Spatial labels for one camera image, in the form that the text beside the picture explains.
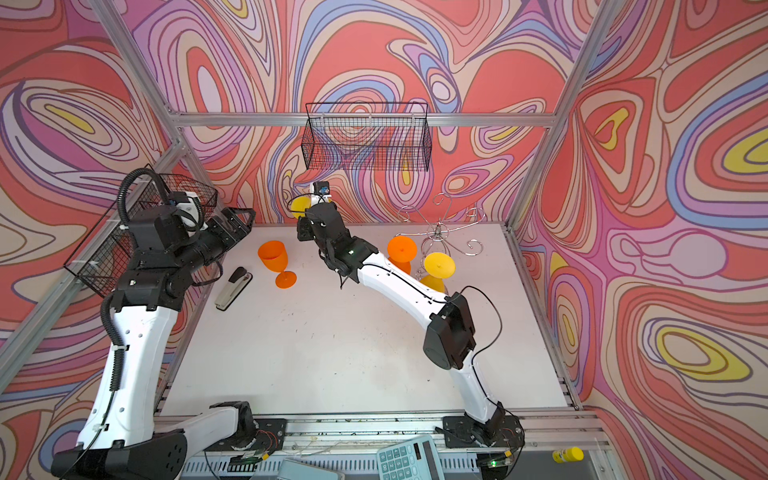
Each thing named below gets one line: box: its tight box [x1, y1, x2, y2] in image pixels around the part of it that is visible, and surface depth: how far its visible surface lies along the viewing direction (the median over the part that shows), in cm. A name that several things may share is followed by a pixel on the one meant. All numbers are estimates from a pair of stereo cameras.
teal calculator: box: [376, 435, 445, 480], surface depth 70 cm
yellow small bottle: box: [552, 446, 584, 463], surface depth 66 cm
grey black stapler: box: [215, 266, 254, 312], surface depth 101 cm
